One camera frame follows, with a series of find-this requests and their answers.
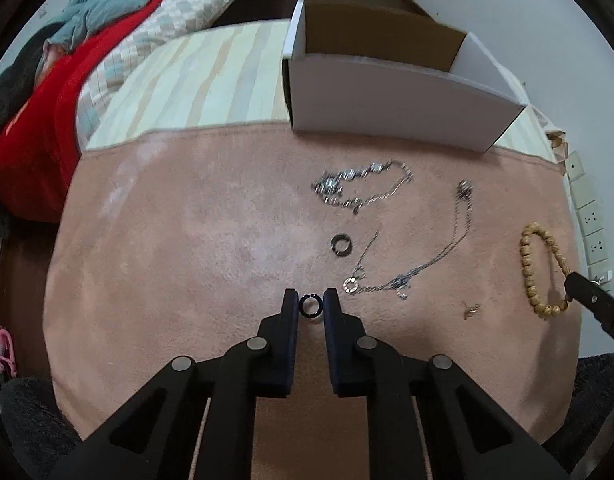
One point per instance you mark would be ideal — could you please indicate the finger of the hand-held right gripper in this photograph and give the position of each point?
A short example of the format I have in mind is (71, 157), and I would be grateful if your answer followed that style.
(594, 301)

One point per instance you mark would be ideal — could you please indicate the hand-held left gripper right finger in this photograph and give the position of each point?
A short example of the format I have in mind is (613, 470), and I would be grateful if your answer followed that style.
(332, 316)

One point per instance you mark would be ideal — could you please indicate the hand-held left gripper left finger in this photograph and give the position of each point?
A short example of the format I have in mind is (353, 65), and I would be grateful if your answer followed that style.
(289, 316)

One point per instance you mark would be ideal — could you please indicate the white cardboard box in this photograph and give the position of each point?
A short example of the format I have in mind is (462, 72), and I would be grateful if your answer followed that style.
(387, 85)

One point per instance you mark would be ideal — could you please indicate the white power strip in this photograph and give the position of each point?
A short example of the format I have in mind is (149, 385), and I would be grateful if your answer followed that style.
(587, 215)

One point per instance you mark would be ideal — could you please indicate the pink fuzzy mat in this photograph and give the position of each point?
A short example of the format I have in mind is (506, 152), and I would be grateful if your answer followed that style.
(187, 270)

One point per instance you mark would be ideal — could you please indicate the small silver earring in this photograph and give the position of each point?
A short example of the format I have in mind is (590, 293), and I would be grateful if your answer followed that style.
(470, 311)

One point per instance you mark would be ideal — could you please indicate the striped beige sheet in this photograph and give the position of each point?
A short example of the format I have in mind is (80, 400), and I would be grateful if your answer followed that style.
(197, 85)

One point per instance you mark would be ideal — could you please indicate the pink plastic clip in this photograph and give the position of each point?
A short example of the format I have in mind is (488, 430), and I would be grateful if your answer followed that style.
(3, 350)

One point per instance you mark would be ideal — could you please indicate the dark grey fuzzy cloth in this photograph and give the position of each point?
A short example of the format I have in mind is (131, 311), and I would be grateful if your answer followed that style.
(17, 430)

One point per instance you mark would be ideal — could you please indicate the red cloth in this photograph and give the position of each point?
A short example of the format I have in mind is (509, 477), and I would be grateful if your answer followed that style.
(42, 125)

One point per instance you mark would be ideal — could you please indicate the checkered quilt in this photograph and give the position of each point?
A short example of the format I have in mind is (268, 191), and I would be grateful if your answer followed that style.
(152, 25)

